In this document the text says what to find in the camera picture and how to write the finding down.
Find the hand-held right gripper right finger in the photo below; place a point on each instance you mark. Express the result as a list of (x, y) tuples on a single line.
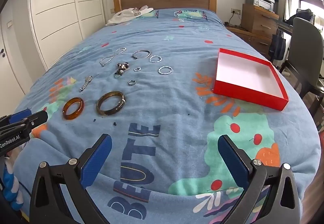
[(232, 160)]

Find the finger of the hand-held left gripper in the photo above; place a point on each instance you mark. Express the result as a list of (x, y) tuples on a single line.
[(19, 116), (36, 118)]

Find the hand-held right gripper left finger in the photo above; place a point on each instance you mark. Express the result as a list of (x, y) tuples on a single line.
[(97, 158)]

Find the orange translucent bangle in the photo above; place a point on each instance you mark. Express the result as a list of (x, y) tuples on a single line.
[(66, 112)]

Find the brown bangle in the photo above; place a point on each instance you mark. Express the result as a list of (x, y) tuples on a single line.
[(101, 110)]

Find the red cardboard box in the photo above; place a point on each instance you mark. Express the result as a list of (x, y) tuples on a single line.
[(243, 72)]

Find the blue printed blanket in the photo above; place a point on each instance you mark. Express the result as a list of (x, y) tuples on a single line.
[(177, 87)]

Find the white wardrobe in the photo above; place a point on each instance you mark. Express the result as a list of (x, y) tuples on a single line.
[(58, 11)]

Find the thin silver bangle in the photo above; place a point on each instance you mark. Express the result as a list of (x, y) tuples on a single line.
[(134, 55)]

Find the dark blue hanging bag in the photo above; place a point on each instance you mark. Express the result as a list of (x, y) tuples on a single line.
[(277, 47)]

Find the wooden nightstand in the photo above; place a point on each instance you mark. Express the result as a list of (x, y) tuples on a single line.
[(250, 36)]

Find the white garment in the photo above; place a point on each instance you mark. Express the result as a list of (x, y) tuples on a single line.
[(124, 16)]

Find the grey chair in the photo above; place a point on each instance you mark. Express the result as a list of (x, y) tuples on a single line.
[(303, 44)]

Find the wooden drawer chest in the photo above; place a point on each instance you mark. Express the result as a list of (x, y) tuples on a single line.
[(258, 21)]

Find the glass desk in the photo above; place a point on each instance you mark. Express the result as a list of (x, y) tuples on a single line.
[(284, 27)]

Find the dark backpack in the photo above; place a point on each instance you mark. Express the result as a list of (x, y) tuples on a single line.
[(303, 15)]

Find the white printer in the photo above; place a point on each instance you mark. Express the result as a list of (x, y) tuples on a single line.
[(259, 0)]

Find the wall power outlet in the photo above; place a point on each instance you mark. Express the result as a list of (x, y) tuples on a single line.
[(236, 11)]

